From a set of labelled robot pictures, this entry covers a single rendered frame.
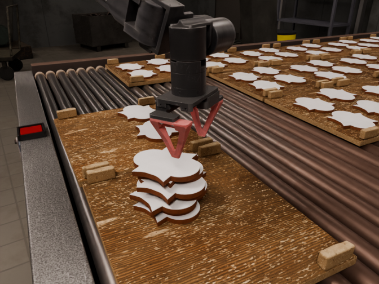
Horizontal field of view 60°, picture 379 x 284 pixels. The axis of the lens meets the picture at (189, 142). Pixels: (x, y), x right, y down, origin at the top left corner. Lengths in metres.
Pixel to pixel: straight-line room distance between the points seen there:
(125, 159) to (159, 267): 0.35
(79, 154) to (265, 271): 0.54
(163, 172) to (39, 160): 0.42
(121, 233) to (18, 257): 1.50
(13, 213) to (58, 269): 1.83
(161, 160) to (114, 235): 0.16
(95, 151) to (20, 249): 1.32
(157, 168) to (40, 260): 0.24
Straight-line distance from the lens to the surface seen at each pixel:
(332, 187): 0.79
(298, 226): 0.62
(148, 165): 0.61
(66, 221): 0.67
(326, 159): 0.91
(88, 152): 0.86
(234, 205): 0.64
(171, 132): 0.91
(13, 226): 2.29
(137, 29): 0.55
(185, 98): 0.51
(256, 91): 1.33
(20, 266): 2.01
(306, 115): 1.12
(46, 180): 0.82
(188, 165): 0.60
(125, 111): 1.08
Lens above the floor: 1.32
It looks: 26 degrees down
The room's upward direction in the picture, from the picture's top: straight up
